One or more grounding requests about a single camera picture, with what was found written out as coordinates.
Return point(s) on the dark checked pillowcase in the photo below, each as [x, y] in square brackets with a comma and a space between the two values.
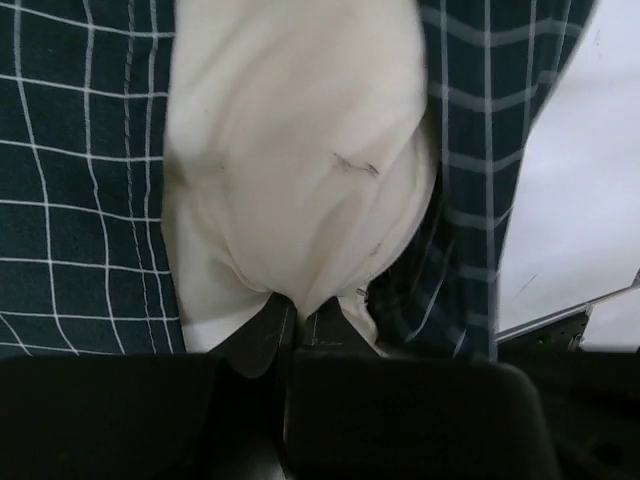
[84, 104]

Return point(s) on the cream pillow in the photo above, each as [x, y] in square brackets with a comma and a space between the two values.
[298, 158]

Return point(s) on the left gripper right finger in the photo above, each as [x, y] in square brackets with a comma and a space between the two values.
[352, 414]

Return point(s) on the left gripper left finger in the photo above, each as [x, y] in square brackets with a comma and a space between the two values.
[189, 416]

